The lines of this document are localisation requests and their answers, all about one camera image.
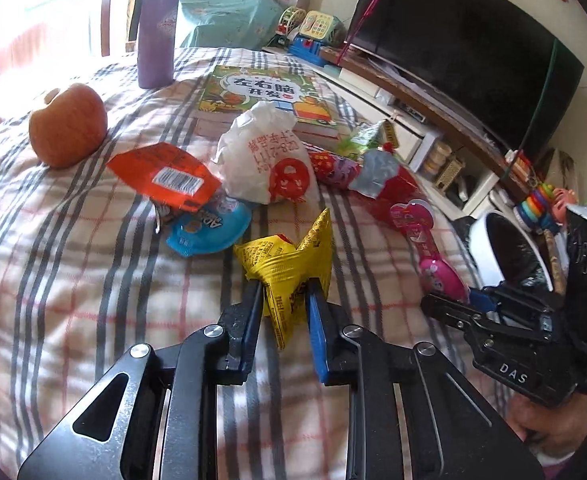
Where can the sliding glass balcony door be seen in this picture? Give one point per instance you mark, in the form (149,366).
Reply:
(106,10)

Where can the white bin with black liner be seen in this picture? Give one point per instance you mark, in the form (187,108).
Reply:
(483,250)

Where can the black flat television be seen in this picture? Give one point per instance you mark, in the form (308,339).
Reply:
(453,45)

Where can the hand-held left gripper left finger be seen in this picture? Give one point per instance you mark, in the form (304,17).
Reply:
(248,340)

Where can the stacked yellow snack cups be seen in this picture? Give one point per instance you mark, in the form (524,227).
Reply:
(438,157)

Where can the white paper bag red print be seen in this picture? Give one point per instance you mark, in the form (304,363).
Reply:
(258,155)

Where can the person's right hand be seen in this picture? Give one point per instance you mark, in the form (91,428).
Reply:
(558,425)

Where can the green children's book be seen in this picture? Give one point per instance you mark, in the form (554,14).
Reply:
(253,90)

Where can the toy telephone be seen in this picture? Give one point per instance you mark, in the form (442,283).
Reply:
(318,25)

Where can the teal covered furniture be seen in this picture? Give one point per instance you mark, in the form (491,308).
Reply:
(223,15)

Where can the green snack bag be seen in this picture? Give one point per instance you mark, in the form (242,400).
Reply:
(363,137)

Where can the orange snack wrapper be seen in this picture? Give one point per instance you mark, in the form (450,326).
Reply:
(158,165)

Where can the apple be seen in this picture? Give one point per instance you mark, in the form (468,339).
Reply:
(68,127)

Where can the toy ferris wheel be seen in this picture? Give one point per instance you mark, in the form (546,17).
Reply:
(291,22)

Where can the beige grid toy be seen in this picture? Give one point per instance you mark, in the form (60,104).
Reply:
(449,174)

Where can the pink rod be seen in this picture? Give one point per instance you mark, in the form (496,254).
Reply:
(373,2)

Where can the red snack wrapper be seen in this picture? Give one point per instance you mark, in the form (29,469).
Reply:
(333,170)

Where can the blue round snack lid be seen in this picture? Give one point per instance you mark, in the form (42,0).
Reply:
(208,230)

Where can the yellow snack wrapper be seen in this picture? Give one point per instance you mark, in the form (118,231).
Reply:
(283,265)

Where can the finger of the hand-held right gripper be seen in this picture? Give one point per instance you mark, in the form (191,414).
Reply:
(451,312)
(483,301)

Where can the red toy piano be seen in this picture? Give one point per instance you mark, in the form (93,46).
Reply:
(516,162)

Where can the blue toy cash register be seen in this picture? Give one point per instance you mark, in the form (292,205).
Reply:
(306,50)

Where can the white brown television cabinet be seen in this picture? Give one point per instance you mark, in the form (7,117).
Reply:
(353,92)

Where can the purple thermos bottle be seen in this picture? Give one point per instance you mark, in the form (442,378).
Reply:
(157,40)

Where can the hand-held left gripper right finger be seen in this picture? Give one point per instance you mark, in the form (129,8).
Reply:
(318,340)

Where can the pink toy package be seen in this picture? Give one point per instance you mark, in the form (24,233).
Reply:
(423,240)

